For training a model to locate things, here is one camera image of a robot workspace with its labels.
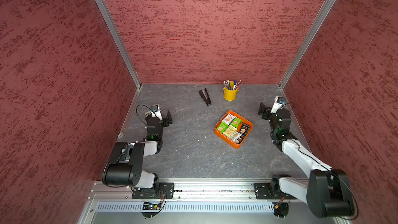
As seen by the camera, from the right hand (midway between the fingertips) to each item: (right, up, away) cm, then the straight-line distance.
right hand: (267, 106), depth 85 cm
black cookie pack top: (-11, -15, +9) cm, 21 cm away
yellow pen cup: (-17, +7, +24) cm, 30 cm away
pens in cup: (-16, +14, +23) cm, 31 cm away
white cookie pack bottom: (-17, -19, +6) cm, 26 cm away
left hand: (-62, -5, +6) cm, 63 cm away
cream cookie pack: (-20, -16, +7) cm, 27 cm away
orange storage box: (-25, -19, +5) cm, 32 cm away
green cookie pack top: (-16, -11, +12) cm, 22 cm away
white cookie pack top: (-20, -9, +12) cm, 25 cm away
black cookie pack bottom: (-15, -20, +4) cm, 25 cm away
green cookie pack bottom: (-25, -14, +9) cm, 30 cm away
